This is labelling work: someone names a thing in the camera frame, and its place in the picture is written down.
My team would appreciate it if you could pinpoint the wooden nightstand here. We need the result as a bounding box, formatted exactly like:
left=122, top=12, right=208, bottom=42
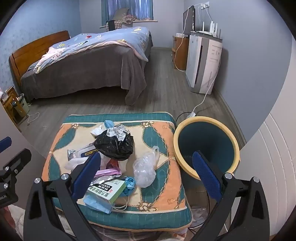
left=0, top=86, right=27, bottom=127

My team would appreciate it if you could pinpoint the small pale green bin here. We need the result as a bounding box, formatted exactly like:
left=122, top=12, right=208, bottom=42
left=16, top=93, right=29, bottom=116

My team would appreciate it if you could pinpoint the plaid clothing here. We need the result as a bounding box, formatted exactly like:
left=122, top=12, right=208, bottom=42
left=113, top=14, right=139, bottom=29

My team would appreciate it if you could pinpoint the light blue face mask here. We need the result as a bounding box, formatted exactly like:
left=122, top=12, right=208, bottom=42
left=83, top=193, right=129, bottom=214

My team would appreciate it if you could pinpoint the silver wet wipe pack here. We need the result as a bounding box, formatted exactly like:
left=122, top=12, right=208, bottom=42
left=67, top=145, right=100, bottom=160

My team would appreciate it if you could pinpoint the teal orange patterned cushion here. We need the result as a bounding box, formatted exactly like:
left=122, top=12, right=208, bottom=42
left=42, top=112, right=193, bottom=232

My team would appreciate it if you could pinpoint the silver foil wrapper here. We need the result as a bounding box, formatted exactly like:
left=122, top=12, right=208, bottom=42
left=94, top=176, right=121, bottom=186

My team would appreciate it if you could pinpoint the black flat screen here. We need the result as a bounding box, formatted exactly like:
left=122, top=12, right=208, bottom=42
left=183, top=5, right=196, bottom=36

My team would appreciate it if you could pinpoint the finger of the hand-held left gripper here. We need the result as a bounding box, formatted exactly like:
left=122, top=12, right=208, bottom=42
left=0, top=148, right=32, bottom=186
left=0, top=137, right=12, bottom=153

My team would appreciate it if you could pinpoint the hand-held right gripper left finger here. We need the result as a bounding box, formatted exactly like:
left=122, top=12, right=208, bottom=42
left=23, top=152, right=102, bottom=241

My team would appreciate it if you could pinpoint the white tissue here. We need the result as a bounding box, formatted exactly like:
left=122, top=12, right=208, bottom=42
left=90, top=124, right=107, bottom=137

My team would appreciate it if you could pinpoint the yellow rimmed teal waste bin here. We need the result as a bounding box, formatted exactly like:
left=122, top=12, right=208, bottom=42
left=173, top=116, right=241, bottom=180

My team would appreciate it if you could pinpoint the white panelled door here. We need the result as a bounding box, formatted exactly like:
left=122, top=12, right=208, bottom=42
left=238, top=14, right=296, bottom=232

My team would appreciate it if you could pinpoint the green and white carton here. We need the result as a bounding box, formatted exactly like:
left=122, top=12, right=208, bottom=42
left=87, top=178, right=127, bottom=204

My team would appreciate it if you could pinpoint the blue wrapper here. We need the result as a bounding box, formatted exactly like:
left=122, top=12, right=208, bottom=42
left=120, top=176, right=137, bottom=196

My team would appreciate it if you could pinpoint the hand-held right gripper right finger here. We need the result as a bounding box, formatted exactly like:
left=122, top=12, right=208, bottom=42
left=192, top=151, right=271, bottom=241

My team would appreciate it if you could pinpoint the thin white cable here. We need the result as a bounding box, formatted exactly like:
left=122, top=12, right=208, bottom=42
left=173, top=35, right=188, bottom=73

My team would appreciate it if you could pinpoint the brown bedspread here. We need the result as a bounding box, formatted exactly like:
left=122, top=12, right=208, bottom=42
left=20, top=35, right=153, bottom=106

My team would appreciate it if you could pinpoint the brown cardboard box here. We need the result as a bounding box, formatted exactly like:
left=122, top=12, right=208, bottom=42
left=185, top=176, right=222, bottom=209

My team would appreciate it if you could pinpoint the white charging cable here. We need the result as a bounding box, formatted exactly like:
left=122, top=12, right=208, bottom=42
left=27, top=112, right=40, bottom=123

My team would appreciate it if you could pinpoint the white router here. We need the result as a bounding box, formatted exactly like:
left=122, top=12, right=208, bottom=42
left=193, top=20, right=221, bottom=39

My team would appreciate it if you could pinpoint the clear plastic bag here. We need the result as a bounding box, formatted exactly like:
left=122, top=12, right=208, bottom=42
left=132, top=146, right=160, bottom=188

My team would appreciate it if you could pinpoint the silver printed wrapper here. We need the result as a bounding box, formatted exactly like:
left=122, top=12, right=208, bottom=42
left=107, top=124, right=130, bottom=142

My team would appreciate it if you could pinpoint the grey brown pillow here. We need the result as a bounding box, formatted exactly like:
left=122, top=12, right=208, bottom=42
left=114, top=8, right=130, bottom=20

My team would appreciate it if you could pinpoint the white power cable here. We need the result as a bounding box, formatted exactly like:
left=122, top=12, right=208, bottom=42
left=191, top=56, right=221, bottom=115

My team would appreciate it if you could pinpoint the black cable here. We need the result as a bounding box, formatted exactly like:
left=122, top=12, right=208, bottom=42
left=176, top=112, right=192, bottom=127

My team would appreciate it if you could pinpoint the blue printed quilt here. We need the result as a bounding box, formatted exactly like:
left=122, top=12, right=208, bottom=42
left=28, top=26, right=150, bottom=74

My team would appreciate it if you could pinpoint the white air purifier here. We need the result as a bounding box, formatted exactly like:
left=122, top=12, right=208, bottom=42
left=186, top=31, right=223, bottom=95

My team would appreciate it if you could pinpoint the wooden cabinet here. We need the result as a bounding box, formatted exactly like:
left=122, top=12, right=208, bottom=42
left=172, top=34, right=190, bottom=71

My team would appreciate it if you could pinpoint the black plastic bag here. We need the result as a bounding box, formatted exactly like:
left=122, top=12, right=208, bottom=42
left=93, top=128, right=134, bottom=161

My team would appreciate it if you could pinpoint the pink snack packet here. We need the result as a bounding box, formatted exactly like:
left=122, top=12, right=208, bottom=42
left=96, top=159, right=122, bottom=179

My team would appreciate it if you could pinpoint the wooden bed headboard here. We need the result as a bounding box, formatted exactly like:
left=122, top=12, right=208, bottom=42
left=9, top=31, right=70, bottom=87

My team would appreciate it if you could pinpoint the crumpled plastic sheet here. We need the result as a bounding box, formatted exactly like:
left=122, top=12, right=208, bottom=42
left=190, top=206, right=208, bottom=223

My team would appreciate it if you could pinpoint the white plastic wrapper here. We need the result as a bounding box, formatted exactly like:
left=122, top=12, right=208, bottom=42
left=63, top=158, right=87, bottom=171

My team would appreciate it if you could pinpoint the blue window curtain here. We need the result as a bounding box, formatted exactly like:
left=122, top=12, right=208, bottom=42
left=102, top=0, right=154, bottom=24

